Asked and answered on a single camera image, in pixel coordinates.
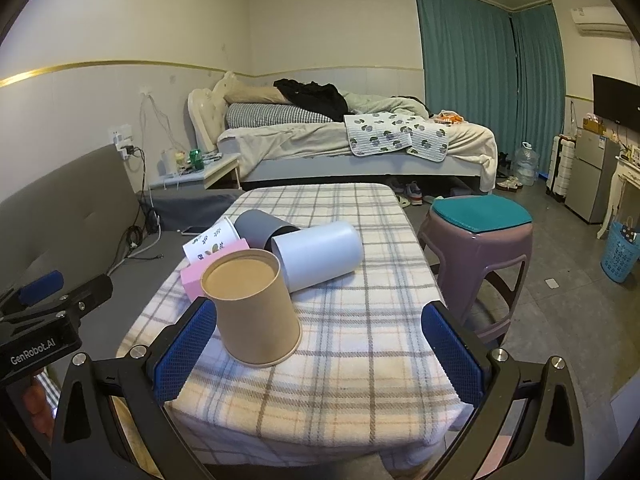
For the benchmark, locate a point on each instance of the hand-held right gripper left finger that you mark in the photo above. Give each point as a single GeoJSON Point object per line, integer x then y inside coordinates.
{"type": "Point", "coordinates": [182, 355]}

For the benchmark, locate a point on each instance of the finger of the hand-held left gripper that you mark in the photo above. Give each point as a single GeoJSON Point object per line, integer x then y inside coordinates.
{"type": "Point", "coordinates": [92, 290]}
{"type": "Point", "coordinates": [42, 285]}

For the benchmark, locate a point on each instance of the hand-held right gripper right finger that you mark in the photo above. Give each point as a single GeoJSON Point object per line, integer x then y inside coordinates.
{"type": "Point", "coordinates": [450, 355]}

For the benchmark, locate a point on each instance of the brown paper cup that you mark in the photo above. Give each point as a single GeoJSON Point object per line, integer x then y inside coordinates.
{"type": "Point", "coordinates": [250, 310]}

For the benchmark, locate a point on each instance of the white leaf-print cup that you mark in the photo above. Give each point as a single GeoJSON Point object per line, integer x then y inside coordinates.
{"type": "Point", "coordinates": [215, 237]}

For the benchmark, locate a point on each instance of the grey cup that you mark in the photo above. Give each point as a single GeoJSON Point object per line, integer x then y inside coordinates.
{"type": "Point", "coordinates": [257, 227]}

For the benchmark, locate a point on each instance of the person's left hand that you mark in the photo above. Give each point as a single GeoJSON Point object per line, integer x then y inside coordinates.
{"type": "Point", "coordinates": [37, 405]}

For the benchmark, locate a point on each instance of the grey sofa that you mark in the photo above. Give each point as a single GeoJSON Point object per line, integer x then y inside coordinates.
{"type": "Point", "coordinates": [75, 220]}

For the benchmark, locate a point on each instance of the pink box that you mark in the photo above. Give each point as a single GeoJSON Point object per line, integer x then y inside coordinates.
{"type": "Point", "coordinates": [192, 280]}

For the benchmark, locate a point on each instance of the purple plastic stool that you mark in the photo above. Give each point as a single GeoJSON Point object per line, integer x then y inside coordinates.
{"type": "Point", "coordinates": [450, 255]}

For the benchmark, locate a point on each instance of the plaid table cloth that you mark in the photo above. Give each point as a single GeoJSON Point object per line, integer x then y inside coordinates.
{"type": "Point", "coordinates": [350, 335]}

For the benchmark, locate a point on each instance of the smartphone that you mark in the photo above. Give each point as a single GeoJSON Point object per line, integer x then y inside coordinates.
{"type": "Point", "coordinates": [195, 230]}

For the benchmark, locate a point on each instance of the paper scrap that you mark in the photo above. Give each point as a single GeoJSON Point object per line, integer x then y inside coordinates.
{"type": "Point", "coordinates": [552, 283]}

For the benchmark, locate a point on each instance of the teal seat cushion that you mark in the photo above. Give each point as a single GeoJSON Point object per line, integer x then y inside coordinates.
{"type": "Point", "coordinates": [480, 212]}

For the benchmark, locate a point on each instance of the white jar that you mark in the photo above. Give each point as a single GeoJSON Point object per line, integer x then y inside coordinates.
{"type": "Point", "coordinates": [170, 162]}

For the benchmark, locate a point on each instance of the green slippers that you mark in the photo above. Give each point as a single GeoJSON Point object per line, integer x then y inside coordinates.
{"type": "Point", "coordinates": [415, 201]}

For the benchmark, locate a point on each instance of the green bottle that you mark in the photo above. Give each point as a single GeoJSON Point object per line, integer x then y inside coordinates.
{"type": "Point", "coordinates": [196, 160]}

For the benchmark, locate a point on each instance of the grey shoes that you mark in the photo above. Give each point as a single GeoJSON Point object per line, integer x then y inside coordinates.
{"type": "Point", "coordinates": [411, 189]}

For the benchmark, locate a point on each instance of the white nightstand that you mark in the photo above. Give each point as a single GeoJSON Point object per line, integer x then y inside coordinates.
{"type": "Point", "coordinates": [220, 165]}

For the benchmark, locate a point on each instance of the white sneakers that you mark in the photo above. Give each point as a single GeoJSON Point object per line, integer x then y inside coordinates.
{"type": "Point", "coordinates": [509, 183]}

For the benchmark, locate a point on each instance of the blue plastic basket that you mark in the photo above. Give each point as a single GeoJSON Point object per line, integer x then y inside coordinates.
{"type": "Point", "coordinates": [617, 260]}

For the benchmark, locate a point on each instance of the large clear water bottle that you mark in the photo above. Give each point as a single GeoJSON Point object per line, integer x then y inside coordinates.
{"type": "Point", "coordinates": [525, 165]}

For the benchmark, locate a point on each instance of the white bed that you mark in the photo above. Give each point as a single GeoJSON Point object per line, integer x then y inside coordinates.
{"type": "Point", "coordinates": [350, 166]}

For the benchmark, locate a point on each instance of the white suitcase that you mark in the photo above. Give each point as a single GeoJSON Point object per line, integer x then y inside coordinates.
{"type": "Point", "coordinates": [559, 170]}

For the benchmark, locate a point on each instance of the silver small fridge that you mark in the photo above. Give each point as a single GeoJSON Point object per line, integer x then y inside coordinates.
{"type": "Point", "coordinates": [590, 175]}

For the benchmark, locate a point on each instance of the leaf-print quilted mat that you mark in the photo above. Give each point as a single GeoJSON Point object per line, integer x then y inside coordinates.
{"type": "Point", "coordinates": [380, 132]}

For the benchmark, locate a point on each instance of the orange packet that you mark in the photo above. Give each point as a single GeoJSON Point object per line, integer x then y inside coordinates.
{"type": "Point", "coordinates": [448, 117]}

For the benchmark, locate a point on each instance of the checked pillow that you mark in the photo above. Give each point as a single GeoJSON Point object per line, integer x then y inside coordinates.
{"type": "Point", "coordinates": [270, 114]}

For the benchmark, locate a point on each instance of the beige bed sheet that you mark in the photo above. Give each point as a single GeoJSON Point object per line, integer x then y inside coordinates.
{"type": "Point", "coordinates": [310, 137]}

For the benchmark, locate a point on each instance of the beige pillow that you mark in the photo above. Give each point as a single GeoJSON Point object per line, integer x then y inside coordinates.
{"type": "Point", "coordinates": [255, 94]}

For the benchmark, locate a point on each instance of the white dressing table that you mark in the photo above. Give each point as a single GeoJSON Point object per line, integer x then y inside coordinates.
{"type": "Point", "coordinates": [627, 170]}

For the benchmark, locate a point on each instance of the pale crumpled duvet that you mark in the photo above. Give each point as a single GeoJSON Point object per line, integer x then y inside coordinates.
{"type": "Point", "coordinates": [390, 105]}

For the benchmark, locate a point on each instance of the cardboard box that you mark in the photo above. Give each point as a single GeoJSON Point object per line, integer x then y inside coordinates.
{"type": "Point", "coordinates": [593, 125]}

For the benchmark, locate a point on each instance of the narrow teal curtain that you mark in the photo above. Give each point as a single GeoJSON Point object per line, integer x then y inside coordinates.
{"type": "Point", "coordinates": [540, 85]}

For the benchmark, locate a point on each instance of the black clothing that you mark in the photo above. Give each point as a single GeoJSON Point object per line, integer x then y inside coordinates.
{"type": "Point", "coordinates": [315, 95]}

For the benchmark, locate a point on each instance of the wide teal curtain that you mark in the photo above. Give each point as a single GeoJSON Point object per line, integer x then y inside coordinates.
{"type": "Point", "coordinates": [465, 60]}

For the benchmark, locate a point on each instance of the black television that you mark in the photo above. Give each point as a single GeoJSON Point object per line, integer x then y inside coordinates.
{"type": "Point", "coordinates": [617, 102]}

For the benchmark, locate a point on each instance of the white air conditioner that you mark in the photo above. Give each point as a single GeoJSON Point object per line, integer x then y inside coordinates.
{"type": "Point", "coordinates": [597, 17]}

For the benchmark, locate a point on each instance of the white wall socket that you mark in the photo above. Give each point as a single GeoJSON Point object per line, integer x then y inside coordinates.
{"type": "Point", "coordinates": [120, 136]}

